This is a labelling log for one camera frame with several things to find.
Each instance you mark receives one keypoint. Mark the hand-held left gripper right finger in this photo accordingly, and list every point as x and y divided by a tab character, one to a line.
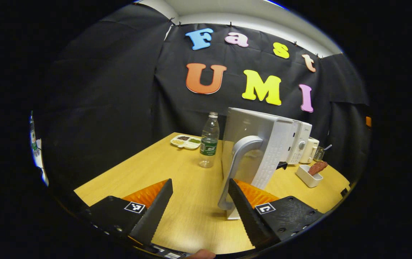
247	216

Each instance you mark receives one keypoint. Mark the small plastic bottle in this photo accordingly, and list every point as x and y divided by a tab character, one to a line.
32	135

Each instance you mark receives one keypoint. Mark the metal mesh utensil holder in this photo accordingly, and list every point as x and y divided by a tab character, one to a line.
319	154

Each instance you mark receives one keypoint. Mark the reddish brown sausage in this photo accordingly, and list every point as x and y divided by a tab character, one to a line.
317	167

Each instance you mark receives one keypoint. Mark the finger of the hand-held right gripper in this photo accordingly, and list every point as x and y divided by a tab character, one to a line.
368	121

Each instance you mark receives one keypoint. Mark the black backdrop cloth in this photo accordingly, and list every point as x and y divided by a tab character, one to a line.
101	108

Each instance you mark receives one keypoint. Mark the white microwave oven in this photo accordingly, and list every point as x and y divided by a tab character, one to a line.
252	126

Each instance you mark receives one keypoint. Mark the clear water bottle green label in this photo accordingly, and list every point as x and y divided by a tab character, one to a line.
209	144

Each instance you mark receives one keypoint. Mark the white toaster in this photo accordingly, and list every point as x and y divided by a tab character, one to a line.
309	149

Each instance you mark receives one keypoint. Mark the metal spoon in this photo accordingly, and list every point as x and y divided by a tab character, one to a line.
327	147

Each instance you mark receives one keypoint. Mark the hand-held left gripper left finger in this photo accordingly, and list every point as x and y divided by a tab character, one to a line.
153	216

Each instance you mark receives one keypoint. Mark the white divided plate with grains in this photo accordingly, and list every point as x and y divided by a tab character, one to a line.
186	142

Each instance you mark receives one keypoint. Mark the white rectangular dish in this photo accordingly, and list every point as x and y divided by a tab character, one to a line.
308	178

